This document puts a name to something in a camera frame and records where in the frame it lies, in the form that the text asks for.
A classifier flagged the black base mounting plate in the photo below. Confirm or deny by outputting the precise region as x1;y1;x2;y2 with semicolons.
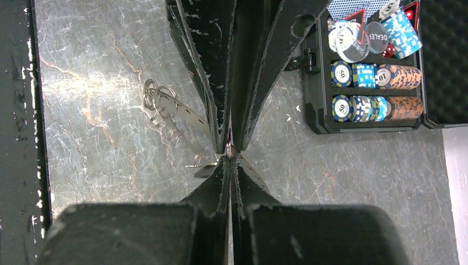
1;1;51;264

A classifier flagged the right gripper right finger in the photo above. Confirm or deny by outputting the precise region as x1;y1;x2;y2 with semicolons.
230;156;410;264

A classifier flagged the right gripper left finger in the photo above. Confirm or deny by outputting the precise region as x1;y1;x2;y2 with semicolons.
37;156;230;264

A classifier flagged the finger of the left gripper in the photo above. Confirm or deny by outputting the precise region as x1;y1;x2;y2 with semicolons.
165;1;237;154
231;1;329;151

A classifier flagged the blue playing card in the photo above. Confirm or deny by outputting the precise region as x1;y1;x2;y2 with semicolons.
327;0;387;20

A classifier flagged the black poker chip case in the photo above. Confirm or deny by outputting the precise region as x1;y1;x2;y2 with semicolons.
286;1;467;134

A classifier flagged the silver key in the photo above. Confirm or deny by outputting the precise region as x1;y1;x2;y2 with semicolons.
184;163;217;168

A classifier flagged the clear dealer button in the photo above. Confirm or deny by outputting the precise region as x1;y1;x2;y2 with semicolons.
366;22;389;54

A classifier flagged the silver keyring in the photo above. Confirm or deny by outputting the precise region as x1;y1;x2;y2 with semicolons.
226;142;233;158

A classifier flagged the black key tag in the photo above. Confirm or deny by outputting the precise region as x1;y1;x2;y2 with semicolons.
194;165;216;179

